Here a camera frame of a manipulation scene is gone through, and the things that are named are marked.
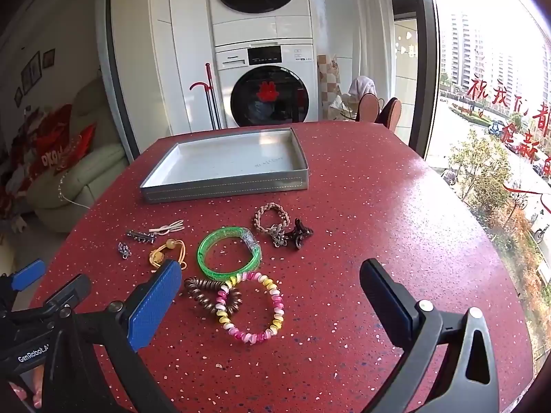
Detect white washing machine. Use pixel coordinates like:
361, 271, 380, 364
214, 39, 320, 129

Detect white cable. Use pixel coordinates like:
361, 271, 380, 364
57, 171, 93, 208

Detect grey shallow tray box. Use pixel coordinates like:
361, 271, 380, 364
139, 127, 310, 204

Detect pink yellow spiral hair tie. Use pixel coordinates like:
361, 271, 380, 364
216, 272, 285, 345

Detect red printed cushion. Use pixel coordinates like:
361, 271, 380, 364
32, 103, 97, 177

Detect large picture frame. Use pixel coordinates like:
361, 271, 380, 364
21, 52, 42, 91

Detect pink towel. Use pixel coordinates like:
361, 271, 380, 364
348, 76, 377, 99

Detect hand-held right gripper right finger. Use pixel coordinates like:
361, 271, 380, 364
359, 258, 501, 413

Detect person's left hand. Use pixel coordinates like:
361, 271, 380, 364
8, 379, 44, 411

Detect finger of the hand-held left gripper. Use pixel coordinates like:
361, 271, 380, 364
11, 259, 46, 292
46, 274, 92, 311

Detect yellow cord hair tie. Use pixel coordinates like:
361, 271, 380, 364
148, 239, 189, 273

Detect beige braided bracelet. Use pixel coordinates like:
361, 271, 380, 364
252, 203, 293, 237

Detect checkered bag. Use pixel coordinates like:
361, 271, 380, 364
317, 54, 342, 121

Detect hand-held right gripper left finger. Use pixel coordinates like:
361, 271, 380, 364
41, 259, 183, 413

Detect clear hair clip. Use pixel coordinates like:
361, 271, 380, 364
149, 220, 186, 236

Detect green translucent bangle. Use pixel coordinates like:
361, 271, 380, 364
197, 226, 262, 282

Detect cream sofa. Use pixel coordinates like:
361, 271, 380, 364
26, 80, 130, 233

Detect brown spiral hair tie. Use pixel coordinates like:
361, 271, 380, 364
184, 277, 242, 317

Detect red handled mop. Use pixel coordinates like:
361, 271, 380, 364
189, 63, 223, 130

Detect dark brown claw clip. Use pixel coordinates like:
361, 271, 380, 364
285, 219, 314, 251

